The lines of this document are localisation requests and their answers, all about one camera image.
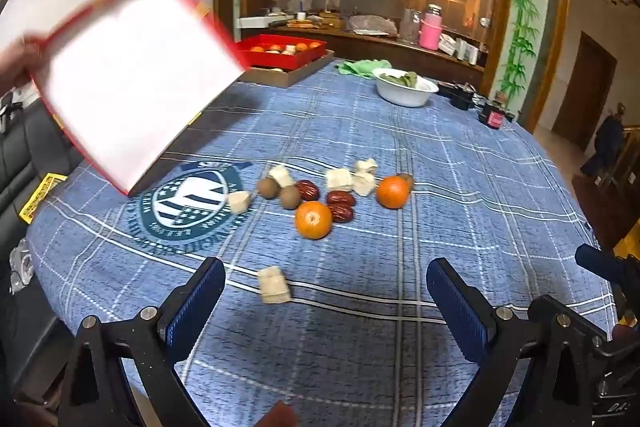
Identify green leaves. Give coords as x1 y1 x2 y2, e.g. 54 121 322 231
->
382 72 419 88

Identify white bowl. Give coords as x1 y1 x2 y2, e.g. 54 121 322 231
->
373 68 440 108

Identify blue plaid tablecloth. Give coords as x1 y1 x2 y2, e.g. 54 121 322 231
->
25 57 621 427

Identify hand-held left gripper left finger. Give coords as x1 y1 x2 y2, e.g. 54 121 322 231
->
15 257 227 427

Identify white cartons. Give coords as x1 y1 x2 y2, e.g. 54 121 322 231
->
440 34 482 64

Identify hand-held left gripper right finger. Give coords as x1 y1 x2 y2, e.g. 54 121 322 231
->
427 258 608 427

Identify green cloth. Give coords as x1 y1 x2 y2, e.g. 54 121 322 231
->
335 58 392 80

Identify yellow printed packet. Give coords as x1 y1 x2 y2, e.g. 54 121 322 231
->
19 173 68 224

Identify black jar with red label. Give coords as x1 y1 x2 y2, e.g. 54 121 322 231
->
479 93 507 129

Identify black sofa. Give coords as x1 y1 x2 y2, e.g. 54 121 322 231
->
0 99 83 358

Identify brown cardboard box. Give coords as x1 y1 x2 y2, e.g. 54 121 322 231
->
239 49 335 88

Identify red shallow box tray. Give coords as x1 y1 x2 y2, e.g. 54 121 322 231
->
31 0 248 196

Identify pink thermos bottle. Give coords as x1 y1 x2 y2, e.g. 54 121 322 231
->
419 5 444 50

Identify clear plastic bag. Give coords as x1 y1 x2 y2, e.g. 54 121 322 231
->
349 14 399 36

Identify wooden sideboard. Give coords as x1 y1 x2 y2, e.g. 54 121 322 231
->
270 24 488 75

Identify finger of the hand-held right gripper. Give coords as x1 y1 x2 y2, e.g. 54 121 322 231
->
592 342 640 427
575 244 640 308

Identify brown wooden door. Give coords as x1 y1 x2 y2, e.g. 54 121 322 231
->
565 32 619 152

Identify red box with produce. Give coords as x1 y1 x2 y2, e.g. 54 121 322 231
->
235 34 328 70

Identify clear glass pitcher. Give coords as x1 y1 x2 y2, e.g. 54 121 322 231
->
402 9 421 44

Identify white flat box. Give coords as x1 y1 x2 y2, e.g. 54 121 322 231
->
237 16 282 30

